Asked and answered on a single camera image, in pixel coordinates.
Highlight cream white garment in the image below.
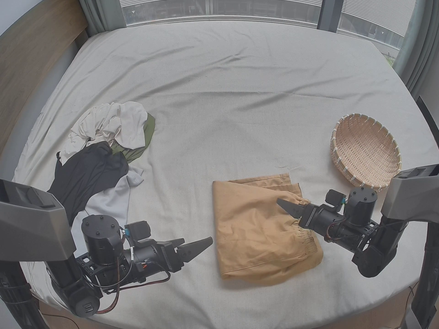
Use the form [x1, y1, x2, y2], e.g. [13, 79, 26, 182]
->
[56, 101, 149, 166]

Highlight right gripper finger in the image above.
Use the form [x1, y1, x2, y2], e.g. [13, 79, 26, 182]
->
[277, 198, 304, 219]

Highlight black garment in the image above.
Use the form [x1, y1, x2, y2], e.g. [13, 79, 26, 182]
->
[47, 141, 130, 226]

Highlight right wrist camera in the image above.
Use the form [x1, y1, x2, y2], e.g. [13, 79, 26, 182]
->
[325, 189, 345, 207]

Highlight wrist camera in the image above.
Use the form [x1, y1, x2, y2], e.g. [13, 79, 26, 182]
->
[325, 189, 345, 207]
[124, 220, 152, 249]

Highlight pale grey garment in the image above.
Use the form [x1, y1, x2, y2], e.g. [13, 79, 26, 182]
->
[84, 165, 145, 226]

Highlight tan shorts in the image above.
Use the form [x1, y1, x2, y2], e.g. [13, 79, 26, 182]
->
[212, 173, 324, 285]

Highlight round woven basket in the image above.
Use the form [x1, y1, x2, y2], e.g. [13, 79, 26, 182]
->
[331, 113, 402, 193]

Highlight grey-green curtain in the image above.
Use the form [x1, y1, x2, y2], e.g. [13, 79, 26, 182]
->
[392, 0, 439, 99]
[71, 0, 127, 36]

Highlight bed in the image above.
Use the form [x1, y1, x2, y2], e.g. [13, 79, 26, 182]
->
[0, 0, 432, 329]

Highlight window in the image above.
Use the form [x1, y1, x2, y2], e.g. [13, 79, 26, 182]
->
[113, 0, 418, 58]

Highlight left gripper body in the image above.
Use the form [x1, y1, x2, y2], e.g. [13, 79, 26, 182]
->
[130, 239, 185, 274]

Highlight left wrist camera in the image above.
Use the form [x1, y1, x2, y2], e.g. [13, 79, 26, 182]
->
[124, 220, 152, 249]

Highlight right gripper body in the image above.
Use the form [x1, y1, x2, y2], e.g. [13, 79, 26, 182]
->
[298, 204, 349, 243]

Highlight green garment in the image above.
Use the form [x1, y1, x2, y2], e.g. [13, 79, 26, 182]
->
[109, 112, 156, 164]

